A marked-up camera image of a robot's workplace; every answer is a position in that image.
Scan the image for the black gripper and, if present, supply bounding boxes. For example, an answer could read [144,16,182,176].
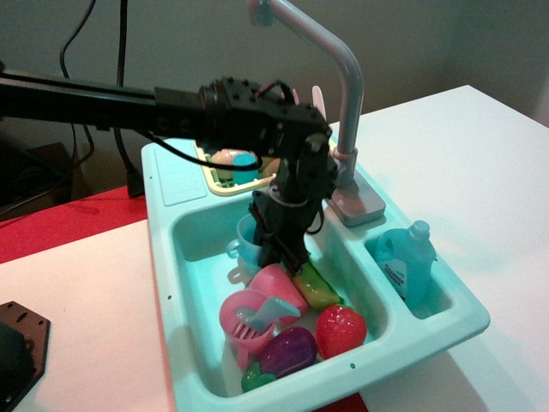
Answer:
[249,190,323,275]

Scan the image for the translucent blue toy cup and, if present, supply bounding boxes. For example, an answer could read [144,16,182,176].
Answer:
[225,214,262,276]

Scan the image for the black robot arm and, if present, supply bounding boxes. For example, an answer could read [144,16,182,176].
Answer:
[1,70,338,274]

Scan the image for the pink toy cup lying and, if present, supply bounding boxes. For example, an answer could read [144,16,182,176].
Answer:
[245,264,309,326]

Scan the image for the small teal toy cup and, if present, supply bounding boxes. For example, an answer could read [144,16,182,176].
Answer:
[232,153,261,185]

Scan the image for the teal plastic toy sink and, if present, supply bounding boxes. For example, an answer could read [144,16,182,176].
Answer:
[142,144,490,411]

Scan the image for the green toy pea pod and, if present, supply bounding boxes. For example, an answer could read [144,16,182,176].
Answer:
[293,260,345,311]

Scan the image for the blue toy spoon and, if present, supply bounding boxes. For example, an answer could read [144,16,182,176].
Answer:
[234,296,300,333]

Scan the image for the yellow plastic dish rack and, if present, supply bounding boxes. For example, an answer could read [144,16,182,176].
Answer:
[196,145,280,196]

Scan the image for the grey toy faucet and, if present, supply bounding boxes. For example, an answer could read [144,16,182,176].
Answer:
[247,1,386,227]

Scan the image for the pink fork in mug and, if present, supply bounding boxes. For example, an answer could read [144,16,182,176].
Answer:
[230,321,256,340]

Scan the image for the red toy strawberry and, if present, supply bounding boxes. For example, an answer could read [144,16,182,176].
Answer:
[316,305,367,360]

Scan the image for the pink toy mug upright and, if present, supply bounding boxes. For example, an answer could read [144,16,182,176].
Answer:
[219,289,275,370]

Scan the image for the purple toy eggplant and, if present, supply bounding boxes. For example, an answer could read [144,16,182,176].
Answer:
[241,327,317,392]

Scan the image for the toy burger bun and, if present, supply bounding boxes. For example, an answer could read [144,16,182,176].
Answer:
[210,148,256,179]

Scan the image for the blue toy detergent bottle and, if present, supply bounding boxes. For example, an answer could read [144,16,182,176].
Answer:
[373,220,436,308]

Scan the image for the pink toy knife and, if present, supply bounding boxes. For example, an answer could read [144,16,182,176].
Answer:
[311,85,327,120]

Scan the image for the dark box in background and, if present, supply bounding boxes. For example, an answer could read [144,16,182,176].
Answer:
[1,140,91,221]

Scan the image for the red cloth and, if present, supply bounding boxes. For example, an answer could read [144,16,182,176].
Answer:
[1,187,148,264]

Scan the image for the black corrugated cable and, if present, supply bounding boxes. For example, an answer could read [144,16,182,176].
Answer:
[113,0,139,173]

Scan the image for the black power cable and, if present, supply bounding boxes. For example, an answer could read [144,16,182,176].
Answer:
[60,0,98,173]

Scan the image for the black mount plate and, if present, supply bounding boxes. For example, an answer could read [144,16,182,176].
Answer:
[1,301,51,411]

